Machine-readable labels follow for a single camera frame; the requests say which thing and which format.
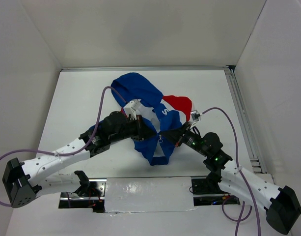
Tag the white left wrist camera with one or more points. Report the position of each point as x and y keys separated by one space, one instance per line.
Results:
x=131 y=108

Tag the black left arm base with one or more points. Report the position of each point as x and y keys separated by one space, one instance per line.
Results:
x=90 y=193

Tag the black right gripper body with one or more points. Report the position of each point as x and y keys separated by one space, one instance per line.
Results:
x=193 y=140

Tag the blue white red jacket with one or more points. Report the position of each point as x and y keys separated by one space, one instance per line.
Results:
x=161 y=112

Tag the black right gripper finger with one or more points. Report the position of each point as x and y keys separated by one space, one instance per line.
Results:
x=181 y=130
x=172 y=137

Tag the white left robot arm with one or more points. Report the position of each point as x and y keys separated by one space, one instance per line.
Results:
x=26 y=181

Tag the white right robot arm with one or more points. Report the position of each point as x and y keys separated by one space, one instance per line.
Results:
x=280 y=204

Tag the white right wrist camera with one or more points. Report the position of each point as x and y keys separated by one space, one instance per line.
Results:
x=196 y=118

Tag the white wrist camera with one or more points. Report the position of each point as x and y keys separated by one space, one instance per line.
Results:
x=196 y=118
x=131 y=108

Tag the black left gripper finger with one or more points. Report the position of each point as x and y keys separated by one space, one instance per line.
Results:
x=140 y=137
x=146 y=132

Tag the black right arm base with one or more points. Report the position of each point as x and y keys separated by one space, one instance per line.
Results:
x=207 y=193

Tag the white taped panel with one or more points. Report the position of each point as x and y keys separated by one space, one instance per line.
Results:
x=155 y=194

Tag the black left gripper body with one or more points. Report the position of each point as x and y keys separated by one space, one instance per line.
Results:
x=131 y=129

